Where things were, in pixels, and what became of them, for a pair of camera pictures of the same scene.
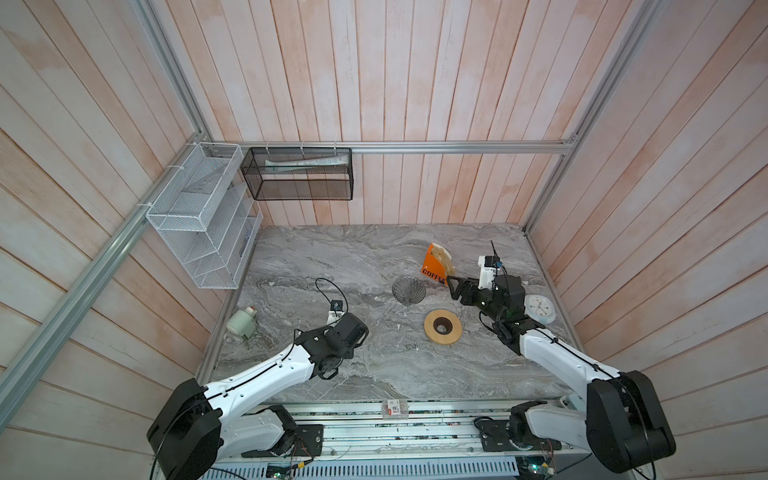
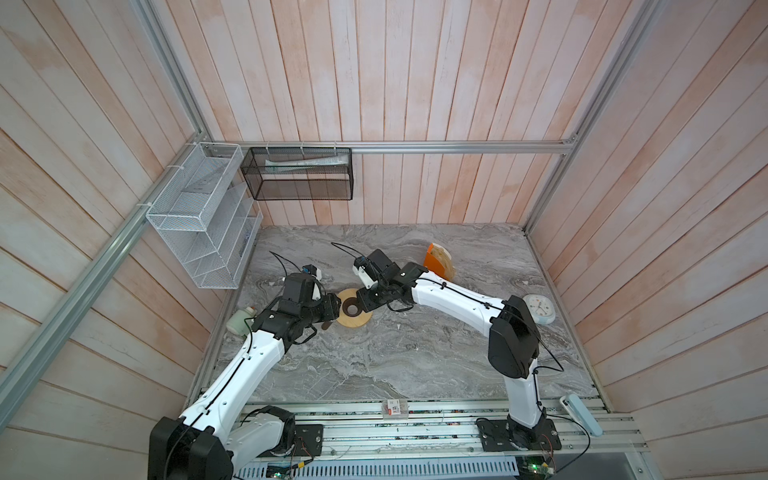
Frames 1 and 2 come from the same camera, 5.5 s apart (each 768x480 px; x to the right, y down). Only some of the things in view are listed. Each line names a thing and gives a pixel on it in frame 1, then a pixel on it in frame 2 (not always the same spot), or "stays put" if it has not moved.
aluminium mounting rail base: x=415 y=440 stays put
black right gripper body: x=483 y=299 to x=373 y=297
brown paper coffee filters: x=444 y=257 stays put
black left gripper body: x=346 y=355 to x=321 y=310
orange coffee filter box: x=432 y=266 stays put
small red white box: x=395 y=409 stays put
